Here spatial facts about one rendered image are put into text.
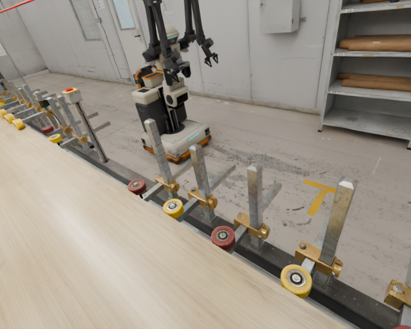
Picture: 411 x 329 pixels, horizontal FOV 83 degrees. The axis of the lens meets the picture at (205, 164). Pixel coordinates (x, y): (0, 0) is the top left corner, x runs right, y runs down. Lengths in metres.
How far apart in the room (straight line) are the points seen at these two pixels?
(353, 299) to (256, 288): 0.37
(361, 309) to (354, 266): 0.95
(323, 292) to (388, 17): 2.71
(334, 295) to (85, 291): 0.79
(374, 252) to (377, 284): 0.23
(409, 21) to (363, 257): 2.20
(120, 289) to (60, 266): 0.25
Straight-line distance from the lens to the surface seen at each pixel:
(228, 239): 0.80
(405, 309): 0.86
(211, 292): 0.73
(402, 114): 3.41
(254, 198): 0.80
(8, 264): 1.14
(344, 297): 0.99
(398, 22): 3.17
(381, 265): 1.98
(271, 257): 1.01
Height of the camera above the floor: 1.56
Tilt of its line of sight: 36 degrees down
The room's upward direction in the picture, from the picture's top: 11 degrees counter-clockwise
